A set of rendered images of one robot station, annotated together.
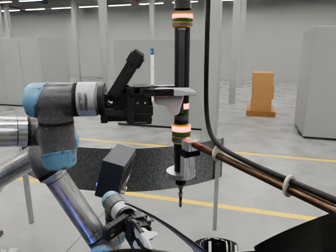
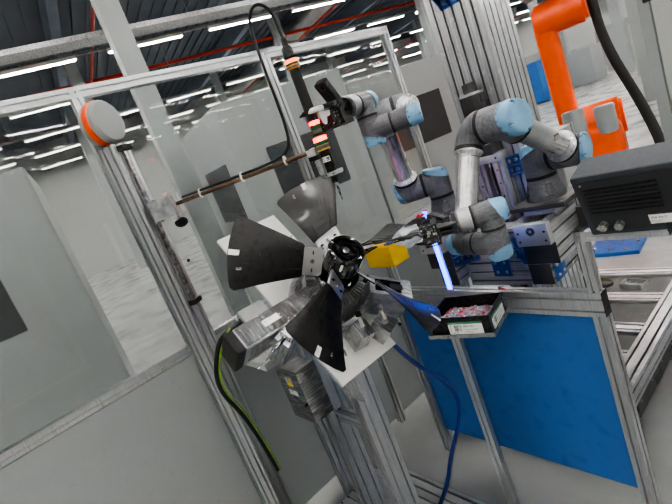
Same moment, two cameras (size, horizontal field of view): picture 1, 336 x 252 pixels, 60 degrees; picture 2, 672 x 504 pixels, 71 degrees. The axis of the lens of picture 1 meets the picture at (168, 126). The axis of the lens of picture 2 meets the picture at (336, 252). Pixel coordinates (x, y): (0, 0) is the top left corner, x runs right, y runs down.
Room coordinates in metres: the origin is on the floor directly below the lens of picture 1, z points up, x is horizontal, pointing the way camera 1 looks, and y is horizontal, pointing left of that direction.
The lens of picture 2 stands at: (1.73, -1.09, 1.53)
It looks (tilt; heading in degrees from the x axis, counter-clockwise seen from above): 12 degrees down; 138
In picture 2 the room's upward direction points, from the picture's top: 21 degrees counter-clockwise
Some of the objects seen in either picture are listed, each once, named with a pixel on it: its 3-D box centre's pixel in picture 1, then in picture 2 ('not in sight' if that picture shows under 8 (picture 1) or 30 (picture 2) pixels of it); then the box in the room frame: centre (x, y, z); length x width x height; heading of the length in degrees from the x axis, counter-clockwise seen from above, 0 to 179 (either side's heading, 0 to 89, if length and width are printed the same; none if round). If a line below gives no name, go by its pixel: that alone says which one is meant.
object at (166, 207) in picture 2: not in sight; (165, 207); (0.11, -0.34, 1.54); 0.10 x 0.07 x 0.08; 29
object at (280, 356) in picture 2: not in sight; (286, 343); (0.55, -0.37, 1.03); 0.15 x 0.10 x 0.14; 174
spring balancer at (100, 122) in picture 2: not in sight; (102, 124); (0.02, -0.38, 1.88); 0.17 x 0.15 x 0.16; 84
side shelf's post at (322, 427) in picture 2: not in sight; (321, 425); (0.09, -0.09, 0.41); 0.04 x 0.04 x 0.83; 84
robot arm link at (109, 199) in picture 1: (114, 205); (489, 213); (1.00, 0.20, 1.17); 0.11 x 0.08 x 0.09; 32
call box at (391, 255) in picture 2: not in sight; (386, 254); (0.40, 0.36, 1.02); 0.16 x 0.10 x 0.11; 174
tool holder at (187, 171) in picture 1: (183, 156); (324, 161); (0.64, -0.04, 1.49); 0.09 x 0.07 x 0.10; 29
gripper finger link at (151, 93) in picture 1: (153, 92); not in sight; (0.62, 0.03, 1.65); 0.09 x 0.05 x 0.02; 86
